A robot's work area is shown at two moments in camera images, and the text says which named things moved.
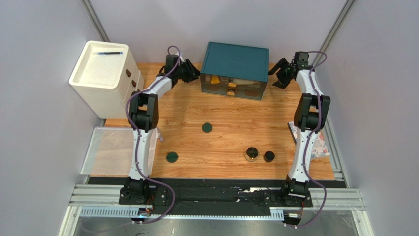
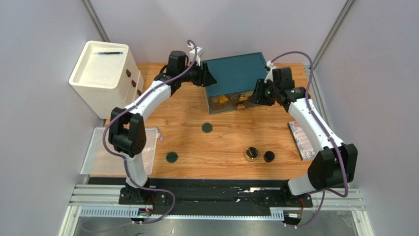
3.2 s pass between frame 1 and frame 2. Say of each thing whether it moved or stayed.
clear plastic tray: stayed
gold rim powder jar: stayed
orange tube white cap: moved
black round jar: stayed
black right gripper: moved
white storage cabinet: stayed
